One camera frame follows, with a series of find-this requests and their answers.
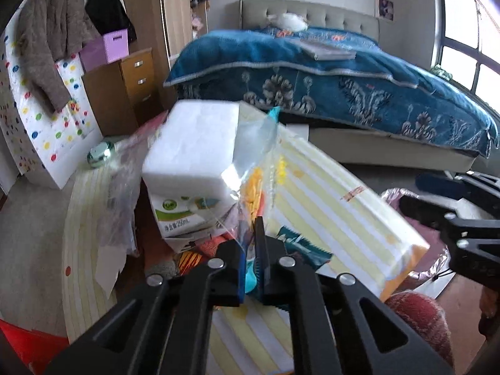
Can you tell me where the white cardboard package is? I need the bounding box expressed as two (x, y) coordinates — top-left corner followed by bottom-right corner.
(94, 112), (167, 298)

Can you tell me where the white green milk carton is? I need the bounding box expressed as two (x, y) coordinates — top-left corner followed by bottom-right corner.
(148, 191), (238, 253)

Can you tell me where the clear plastic bag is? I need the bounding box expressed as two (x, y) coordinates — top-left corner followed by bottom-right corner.
(221, 102), (280, 294)

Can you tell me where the white foam block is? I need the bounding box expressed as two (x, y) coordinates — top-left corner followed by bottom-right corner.
(142, 100), (239, 199)

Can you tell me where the teal snack wrapper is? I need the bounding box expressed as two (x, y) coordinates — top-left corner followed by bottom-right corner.
(277, 226), (333, 271)

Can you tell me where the red gold paper packet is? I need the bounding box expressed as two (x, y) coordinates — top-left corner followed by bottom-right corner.
(175, 234), (231, 276)

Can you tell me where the plaid red trousers leg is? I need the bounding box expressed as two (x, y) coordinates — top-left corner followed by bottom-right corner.
(386, 291), (454, 368)

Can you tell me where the blue floral bed blanket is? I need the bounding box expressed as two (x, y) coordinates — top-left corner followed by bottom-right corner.
(164, 27), (499, 157)

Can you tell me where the striped dotted tablecloth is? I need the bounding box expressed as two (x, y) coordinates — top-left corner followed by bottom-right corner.
(62, 122), (429, 374)

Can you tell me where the red plastic stool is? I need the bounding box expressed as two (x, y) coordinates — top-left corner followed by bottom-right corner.
(1, 320), (69, 374)

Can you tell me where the folded grey cloth on bed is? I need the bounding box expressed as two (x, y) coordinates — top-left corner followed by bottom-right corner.
(290, 39), (356, 61)

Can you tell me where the round green metal tin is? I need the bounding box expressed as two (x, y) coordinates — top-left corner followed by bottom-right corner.
(87, 141), (114, 168)

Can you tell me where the polka dot white cabinet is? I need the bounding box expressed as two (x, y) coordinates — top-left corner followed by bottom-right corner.
(1, 15), (103, 189)

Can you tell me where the white pillow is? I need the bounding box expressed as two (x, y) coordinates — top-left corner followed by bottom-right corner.
(266, 13), (308, 32)

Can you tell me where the brown wooden drawer cabinet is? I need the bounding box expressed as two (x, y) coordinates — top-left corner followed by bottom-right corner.
(83, 48), (163, 136)

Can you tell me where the purple plastic storage box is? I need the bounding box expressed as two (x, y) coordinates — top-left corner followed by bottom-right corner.
(79, 29), (129, 72)

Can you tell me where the brown quilted coat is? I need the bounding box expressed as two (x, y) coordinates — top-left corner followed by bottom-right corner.
(17, 0), (100, 112)

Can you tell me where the black hanging coat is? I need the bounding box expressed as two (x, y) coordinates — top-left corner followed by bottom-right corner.
(85, 0), (137, 43)

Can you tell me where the tall wooden wardrobe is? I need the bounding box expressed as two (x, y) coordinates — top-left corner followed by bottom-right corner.
(124, 0), (209, 108)

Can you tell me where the small wall photo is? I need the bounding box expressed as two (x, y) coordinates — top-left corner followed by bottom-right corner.
(376, 0), (394, 21)

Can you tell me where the beige padded bed frame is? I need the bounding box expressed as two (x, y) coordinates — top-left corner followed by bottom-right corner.
(239, 0), (476, 173)

